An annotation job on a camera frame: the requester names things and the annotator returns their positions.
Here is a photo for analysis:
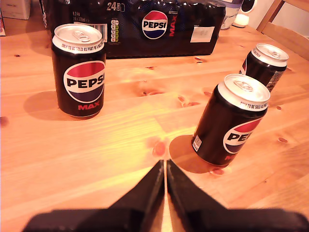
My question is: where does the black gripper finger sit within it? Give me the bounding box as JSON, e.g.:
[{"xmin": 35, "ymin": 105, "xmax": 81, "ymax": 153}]
[
  {"xmin": 107, "ymin": 159, "xmax": 166, "ymax": 232},
  {"xmin": 166, "ymin": 159, "xmax": 229, "ymax": 232}
]

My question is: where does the small white round camera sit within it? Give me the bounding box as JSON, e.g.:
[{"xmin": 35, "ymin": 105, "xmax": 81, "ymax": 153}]
[{"xmin": 232, "ymin": 0, "xmax": 258, "ymax": 29}]

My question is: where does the shrink-wrapped Pepsi Max can pack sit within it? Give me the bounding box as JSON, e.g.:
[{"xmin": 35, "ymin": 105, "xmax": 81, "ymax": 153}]
[{"xmin": 38, "ymin": 0, "xmax": 226, "ymax": 59}]

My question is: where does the wooden chair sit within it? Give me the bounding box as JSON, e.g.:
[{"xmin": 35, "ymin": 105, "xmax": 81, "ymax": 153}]
[{"xmin": 256, "ymin": 0, "xmax": 309, "ymax": 68}]

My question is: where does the black Pepsi Max can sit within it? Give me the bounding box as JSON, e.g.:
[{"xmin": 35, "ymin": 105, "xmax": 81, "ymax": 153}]
[
  {"xmin": 191, "ymin": 73, "xmax": 271, "ymax": 167},
  {"xmin": 51, "ymin": 23, "xmax": 106, "ymax": 119},
  {"xmin": 239, "ymin": 43, "xmax": 290, "ymax": 93}
]

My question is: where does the small white carton box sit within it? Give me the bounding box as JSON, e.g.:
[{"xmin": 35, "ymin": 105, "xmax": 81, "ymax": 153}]
[{"xmin": 1, "ymin": 0, "xmax": 31, "ymax": 20}]

